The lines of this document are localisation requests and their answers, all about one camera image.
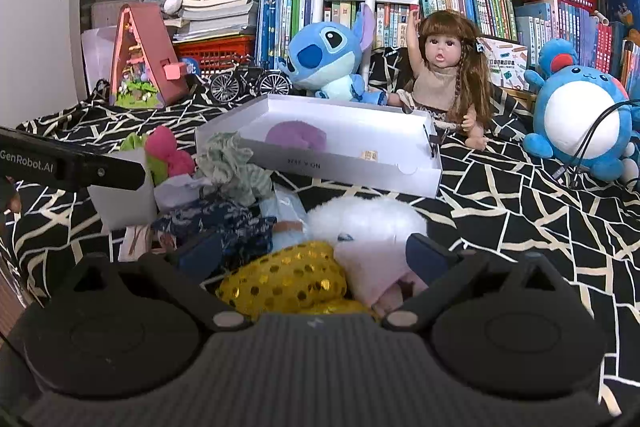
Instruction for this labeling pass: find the blue alien plush toy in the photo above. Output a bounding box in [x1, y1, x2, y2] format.
[277, 4, 388, 105]

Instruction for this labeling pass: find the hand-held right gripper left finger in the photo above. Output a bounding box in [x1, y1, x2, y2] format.
[62, 232, 253, 333]

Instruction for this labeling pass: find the translucent plastic bag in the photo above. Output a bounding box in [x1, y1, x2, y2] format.
[81, 26, 120, 94]

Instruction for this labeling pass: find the person's left hand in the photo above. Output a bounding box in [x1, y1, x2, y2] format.
[0, 179, 23, 215]

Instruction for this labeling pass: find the white crumpled paper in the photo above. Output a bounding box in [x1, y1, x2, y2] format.
[154, 174, 202, 212]

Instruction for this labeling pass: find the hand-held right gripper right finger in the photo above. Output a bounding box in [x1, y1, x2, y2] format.
[382, 233, 583, 333]

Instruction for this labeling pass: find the white fluffy plush toy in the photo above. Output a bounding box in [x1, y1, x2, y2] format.
[305, 197, 431, 314]

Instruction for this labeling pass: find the stack of flat books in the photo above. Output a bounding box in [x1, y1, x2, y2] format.
[172, 0, 261, 42]

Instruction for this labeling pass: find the green pink plush toy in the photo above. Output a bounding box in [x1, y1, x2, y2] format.
[87, 126, 197, 233]

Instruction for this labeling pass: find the green white striped scrunchie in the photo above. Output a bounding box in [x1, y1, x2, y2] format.
[195, 132, 273, 208]

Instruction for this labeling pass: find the round blue white plush toy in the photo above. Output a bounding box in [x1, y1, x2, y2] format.
[522, 38, 640, 182]

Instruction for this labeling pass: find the long-haired baby doll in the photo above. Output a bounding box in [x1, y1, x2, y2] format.
[387, 9, 493, 152]

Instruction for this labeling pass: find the row of blue upright books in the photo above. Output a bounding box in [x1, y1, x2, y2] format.
[515, 0, 640, 94]

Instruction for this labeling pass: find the black model bicycle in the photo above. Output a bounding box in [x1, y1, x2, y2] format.
[207, 54, 293, 104]

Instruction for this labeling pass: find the blue white cat plush toy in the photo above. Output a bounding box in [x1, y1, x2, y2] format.
[619, 104, 640, 190]

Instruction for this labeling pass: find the white yellow plush toy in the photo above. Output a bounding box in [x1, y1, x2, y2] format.
[215, 241, 381, 323]

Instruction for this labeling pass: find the black white patterned blanket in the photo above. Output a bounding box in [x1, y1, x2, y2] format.
[0, 47, 640, 413]

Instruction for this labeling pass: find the black cable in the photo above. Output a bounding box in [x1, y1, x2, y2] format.
[554, 101, 640, 182]

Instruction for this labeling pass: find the illustrated white box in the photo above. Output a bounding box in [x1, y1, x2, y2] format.
[482, 38, 531, 92]

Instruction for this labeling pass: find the white cardboard box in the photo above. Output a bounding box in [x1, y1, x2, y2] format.
[195, 94, 443, 198]

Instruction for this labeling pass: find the purple plush hat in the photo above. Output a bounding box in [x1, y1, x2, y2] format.
[265, 121, 328, 152]

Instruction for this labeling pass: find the pink miniature house model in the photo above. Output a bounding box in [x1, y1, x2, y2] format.
[109, 3, 190, 108]

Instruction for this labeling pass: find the navy floral cloth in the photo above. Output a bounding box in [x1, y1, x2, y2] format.
[152, 199, 277, 268]

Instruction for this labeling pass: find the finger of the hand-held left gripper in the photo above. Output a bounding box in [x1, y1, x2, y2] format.
[57, 146, 146, 192]

